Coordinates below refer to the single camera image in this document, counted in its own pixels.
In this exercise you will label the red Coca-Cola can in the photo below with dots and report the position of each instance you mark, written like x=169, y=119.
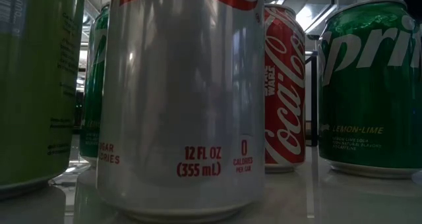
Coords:
x=283, y=95

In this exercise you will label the silver Diet Coke can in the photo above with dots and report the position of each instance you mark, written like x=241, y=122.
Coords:
x=181, y=85

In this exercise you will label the silver ceiling duct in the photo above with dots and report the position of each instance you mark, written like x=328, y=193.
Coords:
x=313, y=14

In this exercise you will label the green Sprite can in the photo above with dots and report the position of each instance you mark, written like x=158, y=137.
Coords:
x=369, y=95
x=94, y=95

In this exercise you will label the lime green beverage can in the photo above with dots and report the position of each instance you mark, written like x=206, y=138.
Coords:
x=36, y=85

